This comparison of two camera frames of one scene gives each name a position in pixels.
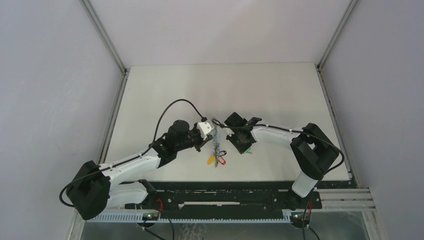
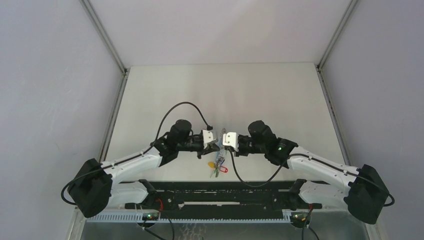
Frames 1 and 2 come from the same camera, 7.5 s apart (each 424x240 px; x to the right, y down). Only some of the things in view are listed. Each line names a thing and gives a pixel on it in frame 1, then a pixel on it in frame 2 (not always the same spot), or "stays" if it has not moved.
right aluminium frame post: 331,44 stays
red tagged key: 221,160 → 220,168
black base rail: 225,196 stays
